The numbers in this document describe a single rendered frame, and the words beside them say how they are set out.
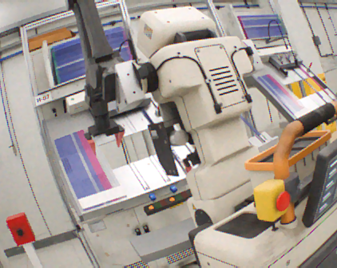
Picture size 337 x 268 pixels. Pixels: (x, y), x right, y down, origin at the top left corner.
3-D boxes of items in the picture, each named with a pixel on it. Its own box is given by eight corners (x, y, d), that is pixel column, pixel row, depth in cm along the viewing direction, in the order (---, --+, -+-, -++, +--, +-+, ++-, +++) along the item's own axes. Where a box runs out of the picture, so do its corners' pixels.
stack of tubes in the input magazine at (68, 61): (133, 60, 209) (123, 24, 207) (57, 84, 190) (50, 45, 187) (128, 64, 221) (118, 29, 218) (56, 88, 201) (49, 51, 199)
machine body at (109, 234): (209, 261, 211) (186, 182, 205) (117, 297, 184) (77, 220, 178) (171, 241, 271) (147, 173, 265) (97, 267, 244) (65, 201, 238)
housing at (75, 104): (143, 98, 219) (144, 80, 209) (70, 123, 200) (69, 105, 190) (137, 91, 223) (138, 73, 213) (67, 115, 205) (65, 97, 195)
